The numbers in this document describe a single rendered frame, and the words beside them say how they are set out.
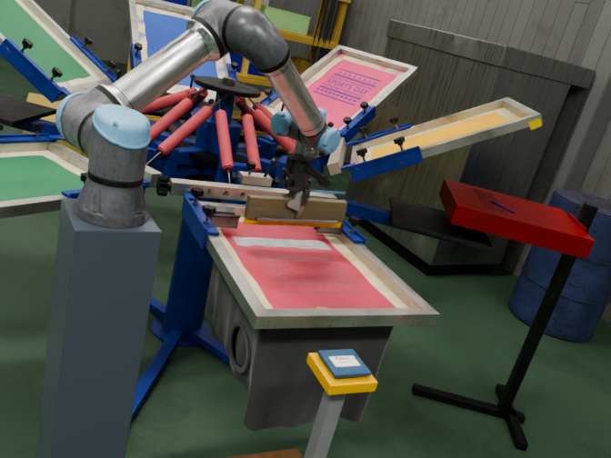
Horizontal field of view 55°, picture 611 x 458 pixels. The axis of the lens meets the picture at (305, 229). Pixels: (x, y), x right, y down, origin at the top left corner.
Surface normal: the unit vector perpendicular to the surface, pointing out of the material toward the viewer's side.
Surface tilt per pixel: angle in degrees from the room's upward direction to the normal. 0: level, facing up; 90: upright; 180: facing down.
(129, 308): 90
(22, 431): 0
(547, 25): 90
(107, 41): 90
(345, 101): 32
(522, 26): 90
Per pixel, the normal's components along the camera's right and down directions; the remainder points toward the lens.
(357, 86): -0.11, -0.69
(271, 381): 0.41, 0.47
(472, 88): -0.85, -0.02
